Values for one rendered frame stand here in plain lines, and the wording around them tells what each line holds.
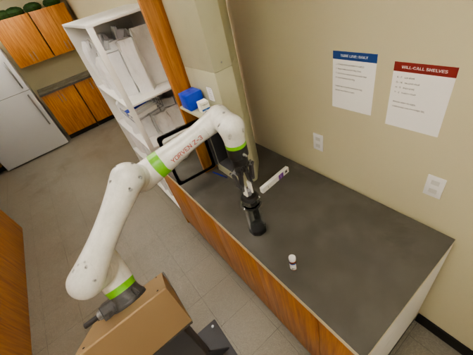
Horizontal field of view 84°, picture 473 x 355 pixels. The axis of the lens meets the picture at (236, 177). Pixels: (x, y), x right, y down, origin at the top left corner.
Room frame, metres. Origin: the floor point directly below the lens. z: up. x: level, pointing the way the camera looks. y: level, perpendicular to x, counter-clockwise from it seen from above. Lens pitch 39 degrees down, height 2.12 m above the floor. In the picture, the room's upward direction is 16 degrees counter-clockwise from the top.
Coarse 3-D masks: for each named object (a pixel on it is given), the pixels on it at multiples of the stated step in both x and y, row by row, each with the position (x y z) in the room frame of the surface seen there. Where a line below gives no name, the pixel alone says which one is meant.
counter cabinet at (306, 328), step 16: (176, 192) 1.90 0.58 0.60; (192, 208) 1.63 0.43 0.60; (192, 224) 1.90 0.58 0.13; (208, 224) 1.39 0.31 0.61; (208, 240) 1.60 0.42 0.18; (224, 240) 1.21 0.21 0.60; (224, 256) 1.37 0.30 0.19; (240, 256) 1.04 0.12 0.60; (240, 272) 1.15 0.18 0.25; (256, 272) 0.89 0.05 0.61; (432, 272) 0.49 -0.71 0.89; (256, 288) 0.97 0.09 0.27; (272, 288) 0.76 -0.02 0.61; (272, 304) 0.81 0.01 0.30; (288, 304) 0.65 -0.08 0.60; (416, 304) 0.49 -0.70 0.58; (288, 320) 0.69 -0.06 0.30; (304, 320) 0.55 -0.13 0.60; (400, 320) 0.39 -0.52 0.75; (304, 336) 0.57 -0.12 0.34; (320, 336) 0.46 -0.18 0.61; (384, 336) 0.32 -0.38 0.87; (400, 336) 0.48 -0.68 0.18; (320, 352) 0.46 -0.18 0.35; (336, 352) 0.38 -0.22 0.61; (384, 352) 0.37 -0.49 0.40
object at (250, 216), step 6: (258, 198) 0.96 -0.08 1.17; (246, 204) 0.98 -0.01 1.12; (252, 204) 0.99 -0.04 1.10; (258, 204) 0.91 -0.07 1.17; (258, 210) 0.91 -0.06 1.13; (246, 216) 0.93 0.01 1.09; (252, 216) 0.91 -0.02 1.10; (258, 216) 0.91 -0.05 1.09; (252, 222) 0.91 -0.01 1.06; (258, 222) 0.90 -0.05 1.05; (264, 222) 0.93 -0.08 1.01; (252, 228) 0.92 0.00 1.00; (258, 228) 0.90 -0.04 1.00; (264, 228) 0.92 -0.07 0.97
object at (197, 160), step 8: (192, 120) 1.57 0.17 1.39; (176, 128) 1.52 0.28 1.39; (160, 136) 1.48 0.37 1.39; (176, 136) 1.51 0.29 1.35; (192, 152) 1.53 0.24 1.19; (200, 152) 1.55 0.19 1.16; (184, 160) 1.51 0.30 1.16; (192, 160) 1.53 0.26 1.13; (200, 160) 1.54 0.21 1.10; (208, 160) 1.56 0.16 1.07; (176, 168) 1.48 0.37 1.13; (184, 168) 1.50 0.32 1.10; (192, 168) 1.52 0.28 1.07; (200, 168) 1.54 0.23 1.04; (184, 176) 1.49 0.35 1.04
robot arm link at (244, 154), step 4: (244, 148) 0.92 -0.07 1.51; (228, 152) 0.93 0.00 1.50; (232, 152) 0.91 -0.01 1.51; (236, 152) 0.91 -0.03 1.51; (240, 152) 0.91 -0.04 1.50; (244, 152) 0.91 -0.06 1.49; (228, 156) 0.94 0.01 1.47; (232, 156) 0.92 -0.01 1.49; (236, 156) 0.91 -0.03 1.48; (240, 156) 0.91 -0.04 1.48; (244, 156) 0.91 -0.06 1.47; (232, 160) 0.92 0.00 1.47; (236, 160) 0.91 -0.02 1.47; (240, 160) 0.91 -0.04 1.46
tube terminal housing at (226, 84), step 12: (192, 72) 1.52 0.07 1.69; (204, 72) 1.40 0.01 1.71; (228, 72) 1.35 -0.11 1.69; (240, 72) 1.55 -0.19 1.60; (192, 84) 1.56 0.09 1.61; (204, 84) 1.43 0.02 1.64; (216, 84) 1.32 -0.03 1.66; (228, 84) 1.34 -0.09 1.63; (240, 84) 1.47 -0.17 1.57; (204, 96) 1.47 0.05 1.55; (216, 96) 1.35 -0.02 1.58; (228, 96) 1.33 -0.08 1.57; (240, 96) 1.40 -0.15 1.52; (228, 108) 1.32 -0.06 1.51; (240, 108) 1.36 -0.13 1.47; (252, 132) 1.52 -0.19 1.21; (252, 144) 1.44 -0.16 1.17; (216, 156) 1.57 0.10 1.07; (252, 156) 1.36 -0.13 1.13
